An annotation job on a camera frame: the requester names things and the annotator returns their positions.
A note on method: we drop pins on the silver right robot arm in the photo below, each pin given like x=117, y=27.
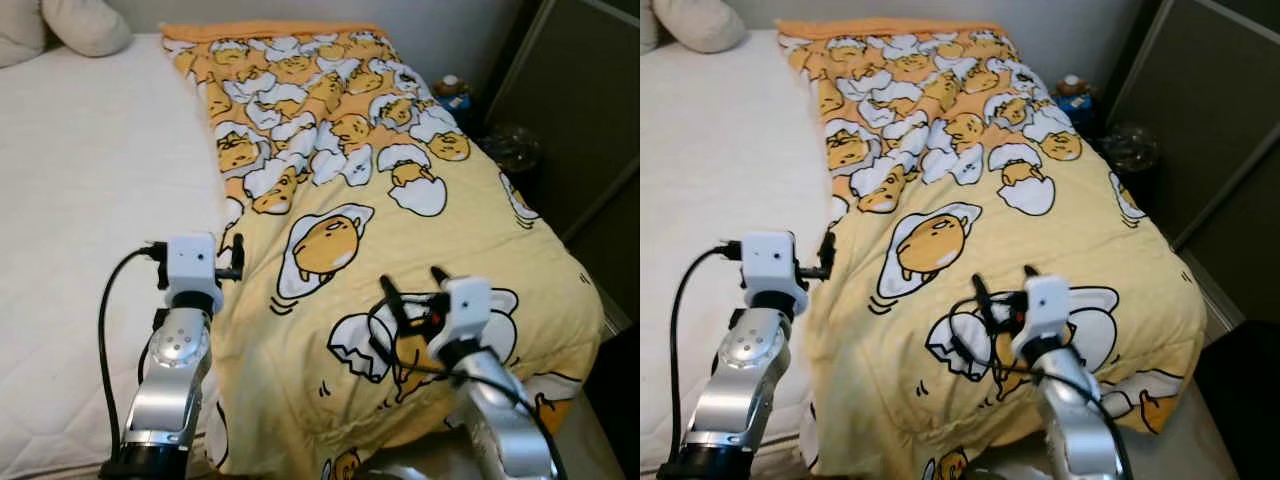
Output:
x=510, y=420
x=1085, y=420

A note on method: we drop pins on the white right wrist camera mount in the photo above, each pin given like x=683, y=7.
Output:
x=465, y=312
x=1042, y=310

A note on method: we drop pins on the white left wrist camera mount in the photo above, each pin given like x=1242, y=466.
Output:
x=192, y=265
x=772, y=265

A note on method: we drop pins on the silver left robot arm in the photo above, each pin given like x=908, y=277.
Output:
x=170, y=380
x=740, y=380

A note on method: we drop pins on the black bedside furniture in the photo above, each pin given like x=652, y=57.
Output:
x=1240, y=400
x=615, y=400

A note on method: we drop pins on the white quilted mattress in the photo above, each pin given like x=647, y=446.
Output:
x=90, y=200
x=720, y=180

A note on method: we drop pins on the small brown blue toy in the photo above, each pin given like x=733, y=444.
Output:
x=453, y=92
x=1076, y=92

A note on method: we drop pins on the beige plush toy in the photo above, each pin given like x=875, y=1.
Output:
x=700, y=22
x=85, y=25

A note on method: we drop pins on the yellow cartoon egg blanket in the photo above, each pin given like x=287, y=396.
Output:
x=1010, y=200
x=400, y=200

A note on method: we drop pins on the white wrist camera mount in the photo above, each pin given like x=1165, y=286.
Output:
x=772, y=265
x=1042, y=310
x=465, y=312
x=192, y=265

